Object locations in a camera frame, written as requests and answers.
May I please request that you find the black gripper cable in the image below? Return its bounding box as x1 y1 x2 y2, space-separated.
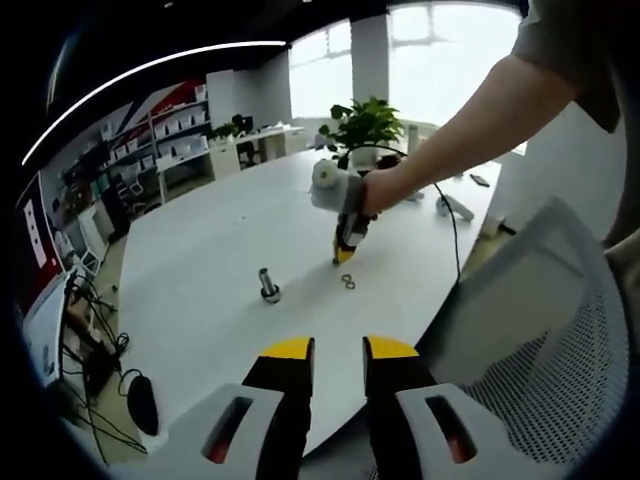
367 145 464 286

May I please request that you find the thick metal post with base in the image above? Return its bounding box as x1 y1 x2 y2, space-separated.
257 268 283 304

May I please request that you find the grey mesh office chair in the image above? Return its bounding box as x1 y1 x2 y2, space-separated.
429 197 631 466

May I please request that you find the potted green plant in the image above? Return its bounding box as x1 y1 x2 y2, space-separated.
318 97 406 169

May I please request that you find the ceiling light strip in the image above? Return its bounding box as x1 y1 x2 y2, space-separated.
22 40 294 166

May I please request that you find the black cable bundle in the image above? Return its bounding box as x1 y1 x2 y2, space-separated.
59 269 149 464

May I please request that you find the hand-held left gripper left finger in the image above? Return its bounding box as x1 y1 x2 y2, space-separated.
172 335 316 480

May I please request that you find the monitor with red screen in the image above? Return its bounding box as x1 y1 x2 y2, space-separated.
13 169 71 321

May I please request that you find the small background plant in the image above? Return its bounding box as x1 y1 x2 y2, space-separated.
212 114 254 141

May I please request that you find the white background office chair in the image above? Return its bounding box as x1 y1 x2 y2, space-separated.
114 172 146 211

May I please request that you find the person's brown shirt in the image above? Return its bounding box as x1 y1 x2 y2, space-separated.
517 0 640 251

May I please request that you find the large window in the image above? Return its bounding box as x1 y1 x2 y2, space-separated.
289 0 531 131

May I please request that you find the white flat panel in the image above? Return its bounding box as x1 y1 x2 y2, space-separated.
22 279 71 389

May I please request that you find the person's right hand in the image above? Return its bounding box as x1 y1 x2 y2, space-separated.
360 167 419 219

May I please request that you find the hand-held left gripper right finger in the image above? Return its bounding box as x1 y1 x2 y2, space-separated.
362 333 506 480

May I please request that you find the black oval mouse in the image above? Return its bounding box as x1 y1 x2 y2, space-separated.
127 374 160 436

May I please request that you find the white background desk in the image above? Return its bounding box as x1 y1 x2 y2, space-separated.
159 124 306 201

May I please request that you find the shelving with white bins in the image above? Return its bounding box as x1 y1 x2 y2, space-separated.
59 87 211 201

